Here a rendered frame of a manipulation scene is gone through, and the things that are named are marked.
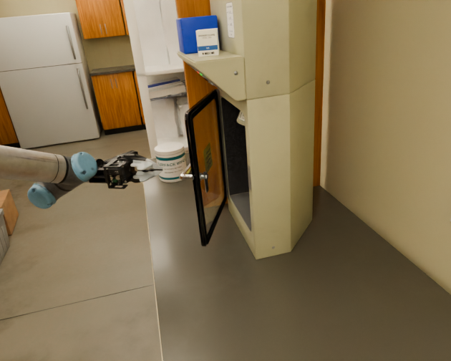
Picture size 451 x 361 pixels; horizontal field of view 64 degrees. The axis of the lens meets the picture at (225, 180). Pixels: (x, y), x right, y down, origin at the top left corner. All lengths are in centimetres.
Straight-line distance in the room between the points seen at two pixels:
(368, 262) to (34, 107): 541
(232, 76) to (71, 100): 509
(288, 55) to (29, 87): 525
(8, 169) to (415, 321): 97
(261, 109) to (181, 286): 52
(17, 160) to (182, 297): 52
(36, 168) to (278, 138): 60
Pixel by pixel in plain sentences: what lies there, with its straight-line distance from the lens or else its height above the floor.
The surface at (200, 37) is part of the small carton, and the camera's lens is 93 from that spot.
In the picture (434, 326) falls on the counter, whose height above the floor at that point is 94.
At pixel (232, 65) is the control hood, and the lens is 86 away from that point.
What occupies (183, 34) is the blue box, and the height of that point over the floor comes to 156.
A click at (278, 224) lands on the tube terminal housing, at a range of 104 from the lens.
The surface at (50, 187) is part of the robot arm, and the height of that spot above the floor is 121.
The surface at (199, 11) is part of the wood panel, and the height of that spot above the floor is 161.
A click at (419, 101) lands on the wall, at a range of 105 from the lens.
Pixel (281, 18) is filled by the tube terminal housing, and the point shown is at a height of 158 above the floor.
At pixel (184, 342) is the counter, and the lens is 89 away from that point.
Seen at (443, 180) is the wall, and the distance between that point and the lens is 102.
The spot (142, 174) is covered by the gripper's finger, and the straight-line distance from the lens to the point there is 111.
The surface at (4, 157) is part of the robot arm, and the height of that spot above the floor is 135.
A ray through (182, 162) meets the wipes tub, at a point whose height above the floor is 102.
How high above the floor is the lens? 160
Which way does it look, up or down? 25 degrees down
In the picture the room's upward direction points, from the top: 5 degrees counter-clockwise
